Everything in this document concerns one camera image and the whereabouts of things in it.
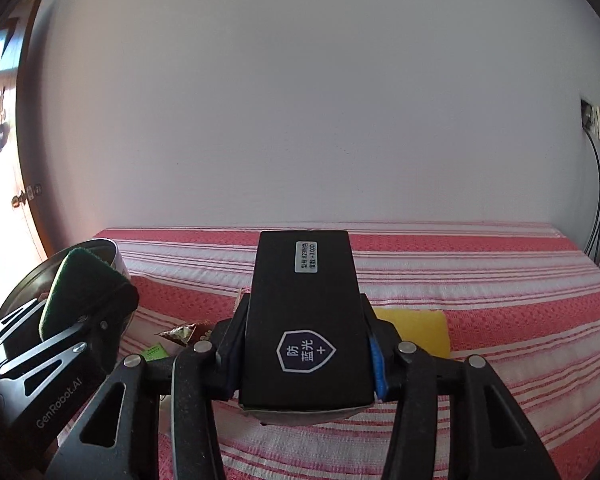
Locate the green white tissue pack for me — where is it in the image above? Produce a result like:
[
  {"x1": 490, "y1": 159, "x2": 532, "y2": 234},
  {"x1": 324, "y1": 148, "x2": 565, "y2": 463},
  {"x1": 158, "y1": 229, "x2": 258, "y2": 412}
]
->
[{"x1": 142, "y1": 344, "x2": 170, "y2": 362}]

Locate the green topped yellow sponge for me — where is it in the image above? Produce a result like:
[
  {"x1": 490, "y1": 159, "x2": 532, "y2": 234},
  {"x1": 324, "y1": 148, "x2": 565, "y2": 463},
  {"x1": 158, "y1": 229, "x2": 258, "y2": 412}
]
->
[{"x1": 38, "y1": 247, "x2": 138, "y2": 341}]

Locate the black box with red emblem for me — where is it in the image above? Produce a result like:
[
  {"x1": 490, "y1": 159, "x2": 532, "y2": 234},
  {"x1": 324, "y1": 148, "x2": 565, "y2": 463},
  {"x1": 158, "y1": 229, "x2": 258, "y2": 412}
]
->
[{"x1": 237, "y1": 231, "x2": 375, "y2": 426}]

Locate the round metal tin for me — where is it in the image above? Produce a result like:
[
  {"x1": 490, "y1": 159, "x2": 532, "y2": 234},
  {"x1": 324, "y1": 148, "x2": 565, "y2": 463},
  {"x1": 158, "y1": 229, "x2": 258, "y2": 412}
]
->
[{"x1": 0, "y1": 238, "x2": 130, "y2": 340}]

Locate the brown candy wrapper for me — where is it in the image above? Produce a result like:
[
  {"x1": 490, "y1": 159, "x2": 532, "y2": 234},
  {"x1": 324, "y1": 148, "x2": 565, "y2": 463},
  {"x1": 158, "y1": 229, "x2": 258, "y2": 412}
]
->
[{"x1": 159, "y1": 323, "x2": 213, "y2": 347}]

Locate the wooden door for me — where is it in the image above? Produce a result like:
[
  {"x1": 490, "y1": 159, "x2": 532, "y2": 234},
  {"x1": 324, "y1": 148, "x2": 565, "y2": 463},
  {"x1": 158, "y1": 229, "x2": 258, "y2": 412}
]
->
[{"x1": 0, "y1": 0, "x2": 52, "y2": 261}]

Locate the red striped tablecloth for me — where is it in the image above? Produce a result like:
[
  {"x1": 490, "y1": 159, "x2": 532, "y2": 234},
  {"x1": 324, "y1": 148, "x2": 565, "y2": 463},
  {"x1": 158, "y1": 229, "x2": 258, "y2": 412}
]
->
[{"x1": 104, "y1": 222, "x2": 600, "y2": 479}]

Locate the brass door knob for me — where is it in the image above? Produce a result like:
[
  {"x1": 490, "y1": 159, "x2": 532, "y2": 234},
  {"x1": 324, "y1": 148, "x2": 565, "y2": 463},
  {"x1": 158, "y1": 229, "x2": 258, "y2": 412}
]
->
[{"x1": 12, "y1": 191, "x2": 29, "y2": 208}]

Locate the dark door ornament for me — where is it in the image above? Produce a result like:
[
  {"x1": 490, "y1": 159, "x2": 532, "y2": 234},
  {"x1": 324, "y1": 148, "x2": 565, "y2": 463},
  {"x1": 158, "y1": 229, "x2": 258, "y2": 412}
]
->
[{"x1": 0, "y1": 89, "x2": 10, "y2": 153}]

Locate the black cable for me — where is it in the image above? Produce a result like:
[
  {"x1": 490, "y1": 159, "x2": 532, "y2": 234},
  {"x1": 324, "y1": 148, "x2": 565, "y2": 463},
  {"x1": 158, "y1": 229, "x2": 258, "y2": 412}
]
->
[{"x1": 582, "y1": 129, "x2": 600, "y2": 261}]

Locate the wall power socket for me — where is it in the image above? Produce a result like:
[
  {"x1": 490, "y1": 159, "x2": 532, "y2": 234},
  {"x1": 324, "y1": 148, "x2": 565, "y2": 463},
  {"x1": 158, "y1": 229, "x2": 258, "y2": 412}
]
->
[{"x1": 581, "y1": 99, "x2": 600, "y2": 140}]

